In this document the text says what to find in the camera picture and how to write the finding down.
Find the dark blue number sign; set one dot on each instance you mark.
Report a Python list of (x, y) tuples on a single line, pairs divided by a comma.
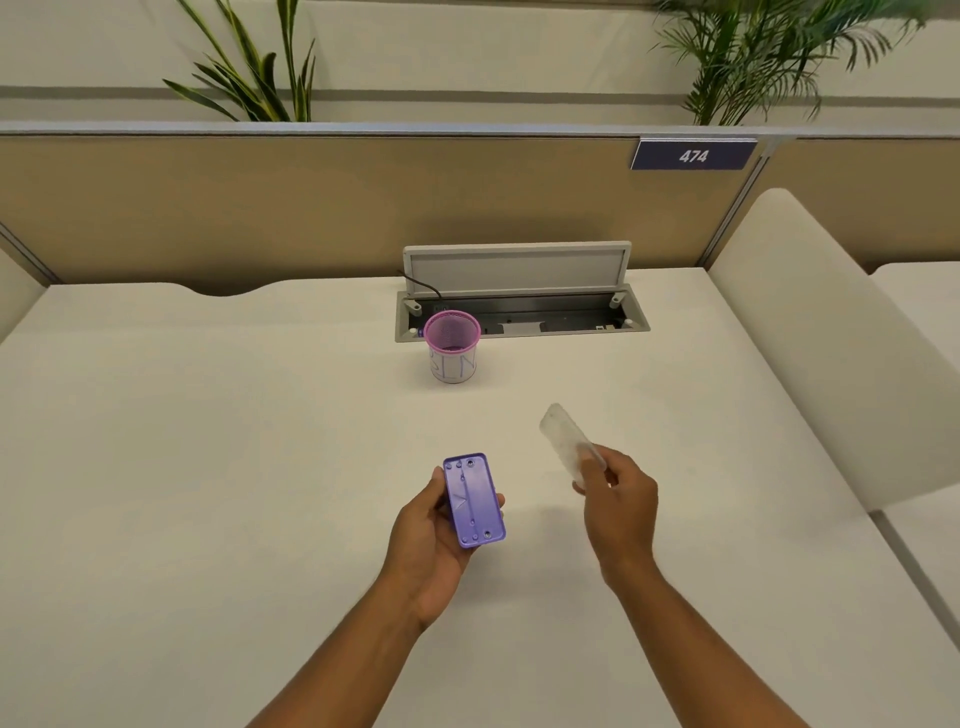
[(693, 155)]

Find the person's left forearm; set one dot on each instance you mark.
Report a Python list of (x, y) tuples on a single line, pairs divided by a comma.
[(330, 667)]

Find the purple plastic case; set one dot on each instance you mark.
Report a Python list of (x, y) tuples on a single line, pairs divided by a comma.
[(474, 500)]

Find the palm plant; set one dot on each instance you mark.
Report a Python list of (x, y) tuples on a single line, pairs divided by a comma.
[(765, 52)]

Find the person's right thumb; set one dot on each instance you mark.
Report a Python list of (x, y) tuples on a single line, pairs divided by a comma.
[(589, 485)]

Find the beige desk partition panel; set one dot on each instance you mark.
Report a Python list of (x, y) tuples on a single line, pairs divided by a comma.
[(360, 202)]

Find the snake plant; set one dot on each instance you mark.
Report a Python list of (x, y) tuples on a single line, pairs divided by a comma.
[(251, 71)]

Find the person's left thumb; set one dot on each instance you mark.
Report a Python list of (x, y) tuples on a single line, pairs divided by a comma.
[(439, 489)]

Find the person's right forearm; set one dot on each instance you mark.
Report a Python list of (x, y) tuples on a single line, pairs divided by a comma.
[(705, 645)]

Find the person's left hand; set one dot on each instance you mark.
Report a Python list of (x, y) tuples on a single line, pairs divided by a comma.
[(424, 551)]

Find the person's right hand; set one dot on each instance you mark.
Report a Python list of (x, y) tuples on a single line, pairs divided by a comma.
[(622, 510)]

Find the pink mesh pen cup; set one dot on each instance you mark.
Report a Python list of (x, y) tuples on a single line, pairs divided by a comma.
[(452, 348)]

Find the clear plastic lid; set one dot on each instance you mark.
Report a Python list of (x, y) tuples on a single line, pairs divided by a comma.
[(570, 442)]

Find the white side divider panel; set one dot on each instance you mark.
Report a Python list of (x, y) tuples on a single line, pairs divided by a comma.
[(832, 345)]

